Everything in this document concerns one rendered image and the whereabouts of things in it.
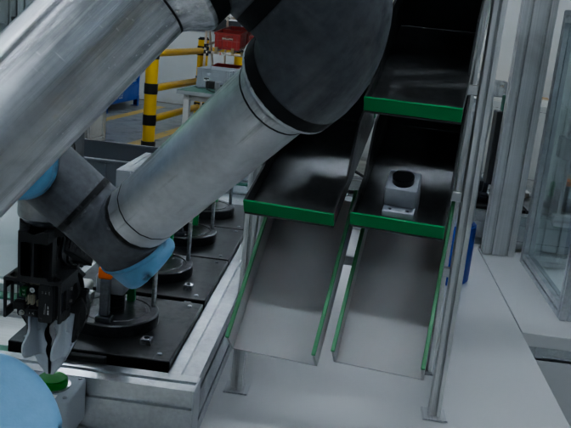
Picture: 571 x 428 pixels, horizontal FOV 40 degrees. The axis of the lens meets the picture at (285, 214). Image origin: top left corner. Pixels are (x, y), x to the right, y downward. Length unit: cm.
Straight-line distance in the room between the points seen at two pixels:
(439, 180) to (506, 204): 111
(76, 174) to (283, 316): 44
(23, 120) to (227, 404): 82
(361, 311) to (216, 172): 53
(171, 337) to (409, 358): 36
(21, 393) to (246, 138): 27
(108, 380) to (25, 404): 54
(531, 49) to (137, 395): 152
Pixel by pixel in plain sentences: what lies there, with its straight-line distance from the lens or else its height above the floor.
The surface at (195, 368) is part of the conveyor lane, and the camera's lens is 115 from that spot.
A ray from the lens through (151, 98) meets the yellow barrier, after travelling 816.
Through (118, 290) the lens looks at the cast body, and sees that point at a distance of 122.
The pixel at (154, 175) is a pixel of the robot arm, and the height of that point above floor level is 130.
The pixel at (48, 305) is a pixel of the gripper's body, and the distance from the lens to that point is 97.
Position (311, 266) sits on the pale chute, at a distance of 118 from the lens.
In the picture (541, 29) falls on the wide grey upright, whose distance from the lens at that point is 224.
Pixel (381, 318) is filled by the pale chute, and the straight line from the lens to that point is 116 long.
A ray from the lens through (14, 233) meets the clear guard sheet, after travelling 145.
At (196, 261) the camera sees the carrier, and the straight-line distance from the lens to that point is 157.
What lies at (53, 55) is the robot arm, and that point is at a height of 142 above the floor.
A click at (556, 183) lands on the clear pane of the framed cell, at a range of 207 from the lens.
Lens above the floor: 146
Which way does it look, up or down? 14 degrees down
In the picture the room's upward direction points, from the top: 6 degrees clockwise
